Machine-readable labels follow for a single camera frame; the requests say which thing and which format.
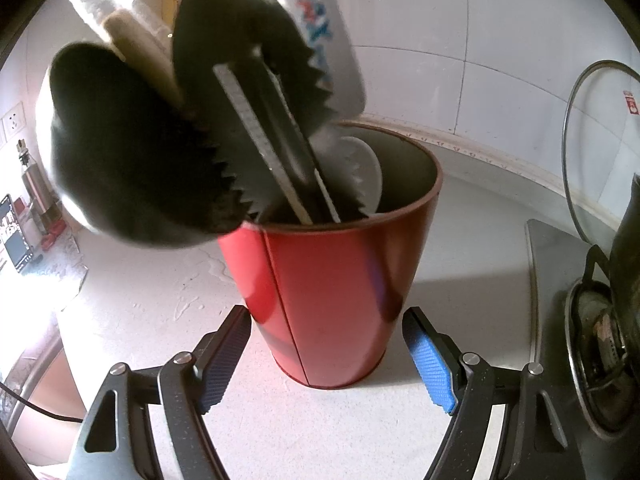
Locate red cylindrical tin canister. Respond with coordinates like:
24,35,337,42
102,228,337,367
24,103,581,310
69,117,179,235
218,124,444,389

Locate black plastic spoon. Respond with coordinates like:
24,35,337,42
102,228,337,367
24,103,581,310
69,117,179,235
36,42,248,248

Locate white rice paddle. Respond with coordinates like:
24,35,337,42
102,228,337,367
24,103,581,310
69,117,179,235
310,129,383,217

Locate disposable chopsticks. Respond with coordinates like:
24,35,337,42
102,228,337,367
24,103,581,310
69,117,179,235
68,0,183,107

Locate white plastic spoon blue print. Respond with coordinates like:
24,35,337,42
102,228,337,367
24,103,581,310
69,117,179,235
278,0,366,120

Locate stainless steel gas stove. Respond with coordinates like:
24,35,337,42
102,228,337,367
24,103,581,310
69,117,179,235
526,219,639,479

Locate black clay pot with lid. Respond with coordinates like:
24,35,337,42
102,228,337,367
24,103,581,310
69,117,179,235
610,174,640,353

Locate red object by sink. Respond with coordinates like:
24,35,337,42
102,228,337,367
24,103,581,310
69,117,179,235
40,219,66,252

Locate oil bottle with pump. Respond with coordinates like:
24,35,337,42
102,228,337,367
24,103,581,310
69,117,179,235
17,139,54,233

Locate glass pot lid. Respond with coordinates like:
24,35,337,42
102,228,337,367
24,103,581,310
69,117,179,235
560,60,639,249

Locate smartphone on gripper mount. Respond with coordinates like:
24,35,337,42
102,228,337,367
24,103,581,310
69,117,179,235
1,195,34,272

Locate white wall socket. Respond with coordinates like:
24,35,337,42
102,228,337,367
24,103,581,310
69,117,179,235
1,101,26,142

